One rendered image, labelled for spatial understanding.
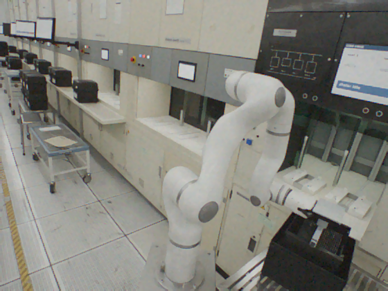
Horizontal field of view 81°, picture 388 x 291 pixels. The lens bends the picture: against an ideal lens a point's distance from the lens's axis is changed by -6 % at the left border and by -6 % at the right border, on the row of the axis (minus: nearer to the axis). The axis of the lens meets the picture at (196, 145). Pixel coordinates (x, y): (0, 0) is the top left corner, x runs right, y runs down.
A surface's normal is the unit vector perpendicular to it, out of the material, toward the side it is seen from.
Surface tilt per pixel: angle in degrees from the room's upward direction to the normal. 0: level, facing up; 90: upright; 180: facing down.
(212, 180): 56
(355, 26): 90
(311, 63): 90
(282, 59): 90
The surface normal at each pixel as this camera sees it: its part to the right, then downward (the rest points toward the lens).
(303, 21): -0.74, 0.15
